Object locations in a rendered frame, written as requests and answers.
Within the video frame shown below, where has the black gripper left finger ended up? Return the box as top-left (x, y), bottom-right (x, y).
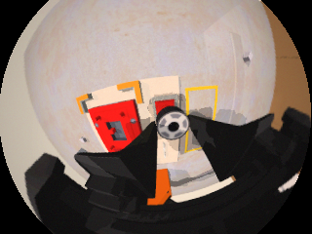
top-left (74, 121), bottom-right (157, 199)

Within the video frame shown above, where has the small white cube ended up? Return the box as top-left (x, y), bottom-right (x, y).
top-left (242, 51), bottom-right (253, 61)

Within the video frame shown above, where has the black and white wheel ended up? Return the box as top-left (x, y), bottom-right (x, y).
top-left (156, 106), bottom-right (190, 140)

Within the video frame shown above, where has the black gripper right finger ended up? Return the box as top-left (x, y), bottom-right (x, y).
top-left (188, 113), bottom-right (274, 183)

